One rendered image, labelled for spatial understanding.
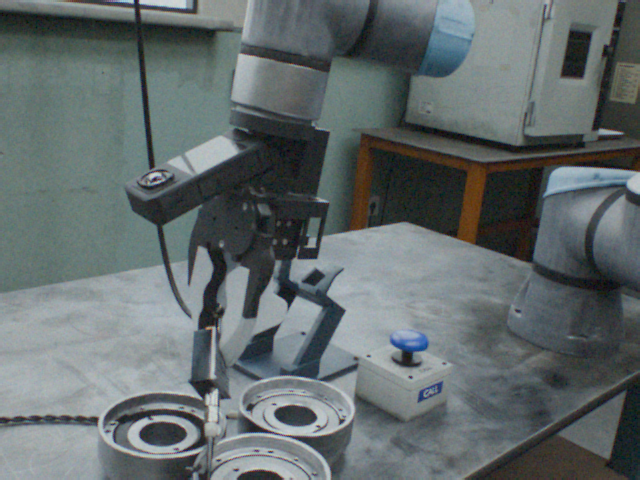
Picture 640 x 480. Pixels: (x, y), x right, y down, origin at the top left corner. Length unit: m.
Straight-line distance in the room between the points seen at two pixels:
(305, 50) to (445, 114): 2.41
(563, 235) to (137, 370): 0.54
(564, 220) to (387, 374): 0.34
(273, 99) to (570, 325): 0.55
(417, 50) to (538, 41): 2.16
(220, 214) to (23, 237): 1.72
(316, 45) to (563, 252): 0.50
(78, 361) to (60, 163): 1.51
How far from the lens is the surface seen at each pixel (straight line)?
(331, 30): 0.60
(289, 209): 0.60
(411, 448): 0.72
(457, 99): 2.94
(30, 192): 2.28
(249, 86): 0.59
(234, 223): 0.60
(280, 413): 0.70
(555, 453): 1.29
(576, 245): 0.96
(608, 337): 1.01
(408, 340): 0.76
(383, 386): 0.76
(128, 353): 0.85
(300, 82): 0.58
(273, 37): 0.58
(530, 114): 2.78
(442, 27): 0.64
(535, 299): 1.01
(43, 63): 2.24
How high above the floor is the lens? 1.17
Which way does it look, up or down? 17 degrees down
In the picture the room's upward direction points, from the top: 6 degrees clockwise
